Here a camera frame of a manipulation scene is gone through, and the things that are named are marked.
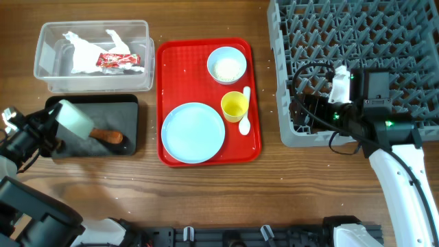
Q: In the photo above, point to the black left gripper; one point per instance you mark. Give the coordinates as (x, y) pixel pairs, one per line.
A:
(44, 129)

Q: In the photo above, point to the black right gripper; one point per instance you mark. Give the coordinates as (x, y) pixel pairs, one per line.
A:
(305, 107)

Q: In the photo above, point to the mint green bowl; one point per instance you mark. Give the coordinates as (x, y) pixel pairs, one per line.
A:
(74, 120)

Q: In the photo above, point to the orange carrot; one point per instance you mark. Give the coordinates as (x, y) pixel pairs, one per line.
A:
(109, 136)

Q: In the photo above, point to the white napkin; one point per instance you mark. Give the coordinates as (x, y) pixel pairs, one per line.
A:
(85, 55)

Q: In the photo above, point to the red snack wrapper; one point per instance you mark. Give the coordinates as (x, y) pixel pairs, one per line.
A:
(107, 60)

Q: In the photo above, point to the yellow plastic cup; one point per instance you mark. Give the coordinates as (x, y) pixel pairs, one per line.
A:
(234, 106)

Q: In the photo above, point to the white rice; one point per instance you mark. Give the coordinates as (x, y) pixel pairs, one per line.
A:
(226, 69)

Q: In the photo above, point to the light blue bowl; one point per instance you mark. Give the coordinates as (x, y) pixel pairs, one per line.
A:
(226, 52)

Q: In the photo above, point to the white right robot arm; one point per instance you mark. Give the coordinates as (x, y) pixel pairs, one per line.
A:
(360, 106)

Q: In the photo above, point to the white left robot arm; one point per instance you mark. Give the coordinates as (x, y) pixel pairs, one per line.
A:
(32, 218)

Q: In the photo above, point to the clear plastic waste bin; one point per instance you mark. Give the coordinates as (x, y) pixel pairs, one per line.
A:
(54, 56)

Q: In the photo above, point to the grey dishwasher rack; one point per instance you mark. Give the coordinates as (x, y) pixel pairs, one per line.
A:
(401, 36)

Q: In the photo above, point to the black tray bin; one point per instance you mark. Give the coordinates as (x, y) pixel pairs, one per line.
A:
(109, 112)

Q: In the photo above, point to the white plastic spoon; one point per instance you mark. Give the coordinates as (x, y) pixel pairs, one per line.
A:
(244, 124)

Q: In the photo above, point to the light blue plate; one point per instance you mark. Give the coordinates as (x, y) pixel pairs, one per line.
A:
(193, 133)

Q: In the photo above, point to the red serving tray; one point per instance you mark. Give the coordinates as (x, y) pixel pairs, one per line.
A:
(182, 76)

